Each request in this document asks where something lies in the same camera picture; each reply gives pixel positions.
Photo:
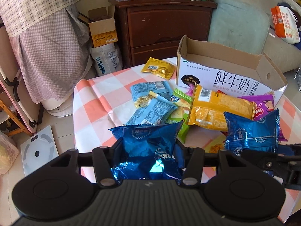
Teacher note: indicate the pink folding table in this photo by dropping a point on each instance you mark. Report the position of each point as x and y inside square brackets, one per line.
[16, 93]

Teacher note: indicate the purple checkered fabric cover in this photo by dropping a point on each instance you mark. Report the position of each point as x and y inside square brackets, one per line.
[51, 46]

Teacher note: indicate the dark wooden cabinet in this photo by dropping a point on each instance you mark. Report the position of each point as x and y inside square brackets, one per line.
[154, 28]

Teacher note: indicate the purple snack bag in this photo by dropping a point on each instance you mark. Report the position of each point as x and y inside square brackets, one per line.
[264, 104]

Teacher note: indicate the white milk cardboard box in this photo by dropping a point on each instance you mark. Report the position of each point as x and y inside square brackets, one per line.
[236, 73]

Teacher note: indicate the light blue snack packet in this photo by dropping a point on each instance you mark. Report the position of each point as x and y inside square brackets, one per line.
[162, 88]
[152, 109]

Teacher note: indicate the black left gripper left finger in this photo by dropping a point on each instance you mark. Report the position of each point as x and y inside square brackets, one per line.
[105, 158]

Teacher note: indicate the large yellow snack bag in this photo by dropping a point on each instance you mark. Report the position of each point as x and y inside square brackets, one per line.
[208, 108]

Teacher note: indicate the dark blue foil snack bag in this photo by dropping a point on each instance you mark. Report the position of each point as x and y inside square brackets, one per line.
[147, 152]

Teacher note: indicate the small yellow snack packet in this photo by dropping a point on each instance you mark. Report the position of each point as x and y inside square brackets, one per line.
[159, 68]

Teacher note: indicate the pink checkered tablecloth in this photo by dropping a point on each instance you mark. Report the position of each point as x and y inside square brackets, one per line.
[105, 102]

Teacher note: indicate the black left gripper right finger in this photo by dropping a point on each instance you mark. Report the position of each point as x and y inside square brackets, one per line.
[190, 159]

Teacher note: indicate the green snack packet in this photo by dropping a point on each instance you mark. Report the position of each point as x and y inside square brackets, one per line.
[183, 103]

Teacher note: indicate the white fan base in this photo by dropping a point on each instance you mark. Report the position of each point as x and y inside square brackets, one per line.
[61, 108]

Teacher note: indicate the light green sofa cushion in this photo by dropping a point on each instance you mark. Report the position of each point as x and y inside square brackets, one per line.
[239, 25]

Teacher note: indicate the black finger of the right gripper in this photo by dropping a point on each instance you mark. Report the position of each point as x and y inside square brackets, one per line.
[284, 164]

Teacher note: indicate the translucent plastic bag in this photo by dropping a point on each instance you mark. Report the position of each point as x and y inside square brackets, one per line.
[8, 153]

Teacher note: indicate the wooden rack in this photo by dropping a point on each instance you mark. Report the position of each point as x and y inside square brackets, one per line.
[11, 122]

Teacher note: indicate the white printed plastic bag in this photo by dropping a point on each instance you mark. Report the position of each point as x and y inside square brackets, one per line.
[107, 59]

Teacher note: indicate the white bathroom scale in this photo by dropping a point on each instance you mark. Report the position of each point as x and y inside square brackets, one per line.
[38, 150]

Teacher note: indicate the small open cardboard box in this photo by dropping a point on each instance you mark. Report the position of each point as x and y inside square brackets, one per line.
[101, 23]

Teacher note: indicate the orange white shopping bag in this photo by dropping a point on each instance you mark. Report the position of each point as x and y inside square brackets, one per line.
[285, 24]

